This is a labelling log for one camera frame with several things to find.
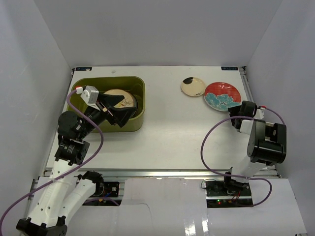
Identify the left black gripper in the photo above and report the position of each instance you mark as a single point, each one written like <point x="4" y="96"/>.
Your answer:
<point x="107" y="114"/>

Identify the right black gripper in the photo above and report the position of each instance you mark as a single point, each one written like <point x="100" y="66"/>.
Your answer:
<point x="234" y="110"/>

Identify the beige bird branch plate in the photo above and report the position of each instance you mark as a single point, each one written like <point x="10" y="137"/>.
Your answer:
<point x="128" y="101"/>

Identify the small cream black plate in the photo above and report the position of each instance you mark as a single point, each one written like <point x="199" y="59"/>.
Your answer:
<point x="193" y="86"/>

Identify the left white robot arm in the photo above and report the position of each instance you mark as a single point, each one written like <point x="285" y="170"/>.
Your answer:
<point x="55" y="208"/>

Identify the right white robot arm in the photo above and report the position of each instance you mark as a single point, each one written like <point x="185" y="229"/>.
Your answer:
<point x="234" y="181"/>

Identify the green plastic bin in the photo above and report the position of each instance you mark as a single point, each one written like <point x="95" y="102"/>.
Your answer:
<point x="131" y="84"/>

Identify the red blue flower plate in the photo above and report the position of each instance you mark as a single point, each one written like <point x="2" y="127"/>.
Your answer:
<point x="221" y="96"/>

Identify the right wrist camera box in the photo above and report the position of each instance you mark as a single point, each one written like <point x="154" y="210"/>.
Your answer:
<point x="259" y="113"/>

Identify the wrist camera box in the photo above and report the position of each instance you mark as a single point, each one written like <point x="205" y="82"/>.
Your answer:
<point x="89" y="95"/>
<point x="259" y="113"/>

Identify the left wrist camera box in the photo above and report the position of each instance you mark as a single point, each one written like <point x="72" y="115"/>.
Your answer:
<point x="89" y="95"/>

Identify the aluminium table frame rail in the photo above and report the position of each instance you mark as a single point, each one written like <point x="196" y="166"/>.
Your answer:
<point x="256" y="98"/>

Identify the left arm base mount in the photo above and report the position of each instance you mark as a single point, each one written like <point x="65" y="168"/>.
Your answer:
<point x="104" y="191"/>

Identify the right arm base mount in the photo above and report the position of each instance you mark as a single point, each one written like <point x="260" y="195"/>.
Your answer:
<point x="217" y="196"/>

